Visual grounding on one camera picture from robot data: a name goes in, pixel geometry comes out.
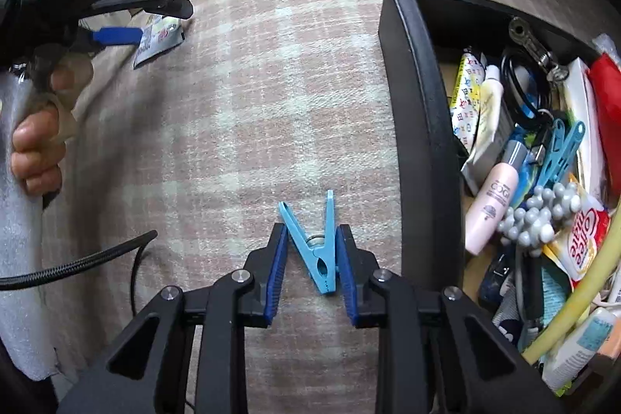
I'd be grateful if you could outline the coffee mate sachet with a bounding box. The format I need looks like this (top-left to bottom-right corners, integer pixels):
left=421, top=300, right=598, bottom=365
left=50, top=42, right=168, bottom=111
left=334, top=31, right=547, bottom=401
left=134, top=15, right=184, bottom=68

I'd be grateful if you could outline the light blue clothespin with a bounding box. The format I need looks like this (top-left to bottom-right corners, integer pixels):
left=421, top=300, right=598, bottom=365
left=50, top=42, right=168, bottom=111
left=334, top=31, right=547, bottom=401
left=278, top=190, right=337, bottom=295

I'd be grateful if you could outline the person's left hand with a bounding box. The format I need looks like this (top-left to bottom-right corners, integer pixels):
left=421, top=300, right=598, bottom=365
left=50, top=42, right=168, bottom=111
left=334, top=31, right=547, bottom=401
left=10, top=54, right=94, bottom=196

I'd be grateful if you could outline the pink white lotion bottle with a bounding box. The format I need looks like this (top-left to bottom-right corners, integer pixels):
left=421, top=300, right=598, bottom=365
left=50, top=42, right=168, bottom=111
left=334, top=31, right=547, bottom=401
left=464, top=140, right=527, bottom=255

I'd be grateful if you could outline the grey bead massager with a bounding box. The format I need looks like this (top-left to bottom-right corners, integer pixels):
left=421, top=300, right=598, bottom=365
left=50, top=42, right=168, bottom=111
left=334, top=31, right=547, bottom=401
left=497, top=182, right=582, bottom=256

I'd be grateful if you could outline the patterned white lighter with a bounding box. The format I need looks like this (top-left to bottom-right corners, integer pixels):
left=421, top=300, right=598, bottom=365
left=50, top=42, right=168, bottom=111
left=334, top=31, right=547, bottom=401
left=449, top=49, right=485, bottom=152

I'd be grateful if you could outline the yellow rubber tube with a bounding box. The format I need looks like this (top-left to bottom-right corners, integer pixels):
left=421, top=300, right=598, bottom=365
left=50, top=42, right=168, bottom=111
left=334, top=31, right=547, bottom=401
left=522, top=205, right=620, bottom=365

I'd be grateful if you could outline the coffee mate packet in box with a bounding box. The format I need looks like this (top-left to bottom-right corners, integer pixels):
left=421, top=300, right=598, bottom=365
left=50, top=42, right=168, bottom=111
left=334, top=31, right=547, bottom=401
left=543, top=173, right=611, bottom=290

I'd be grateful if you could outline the blue plastic clip in box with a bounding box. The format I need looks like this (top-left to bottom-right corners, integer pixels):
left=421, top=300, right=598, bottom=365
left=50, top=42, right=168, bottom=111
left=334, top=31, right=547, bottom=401
left=536, top=119, right=586, bottom=188

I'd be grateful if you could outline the black storage box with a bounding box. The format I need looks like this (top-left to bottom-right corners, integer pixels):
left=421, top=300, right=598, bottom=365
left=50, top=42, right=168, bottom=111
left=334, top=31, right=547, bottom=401
left=378, top=0, right=621, bottom=395

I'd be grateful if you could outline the orange white wipes pack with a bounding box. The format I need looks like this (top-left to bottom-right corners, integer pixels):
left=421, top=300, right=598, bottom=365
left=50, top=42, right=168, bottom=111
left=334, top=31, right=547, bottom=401
left=542, top=308, right=618, bottom=394

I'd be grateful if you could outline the metal carabiner tool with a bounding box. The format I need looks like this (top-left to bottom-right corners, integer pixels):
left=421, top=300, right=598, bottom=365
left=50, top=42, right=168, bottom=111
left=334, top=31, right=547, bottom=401
left=508, top=17, right=569, bottom=83

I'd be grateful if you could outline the red fabric pouch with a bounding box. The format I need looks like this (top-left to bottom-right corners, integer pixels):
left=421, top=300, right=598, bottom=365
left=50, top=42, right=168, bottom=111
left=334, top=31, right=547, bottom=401
left=587, top=54, right=621, bottom=196

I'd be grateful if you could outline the black braided cable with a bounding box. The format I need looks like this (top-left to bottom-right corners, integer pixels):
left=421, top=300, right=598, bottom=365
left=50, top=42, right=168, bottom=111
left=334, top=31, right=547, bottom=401
left=0, top=228, right=159, bottom=317

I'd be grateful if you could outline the black coiled cable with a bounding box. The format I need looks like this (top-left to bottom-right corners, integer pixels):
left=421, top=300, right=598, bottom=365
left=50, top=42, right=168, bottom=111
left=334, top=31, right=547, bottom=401
left=500, top=49, right=555, bottom=132

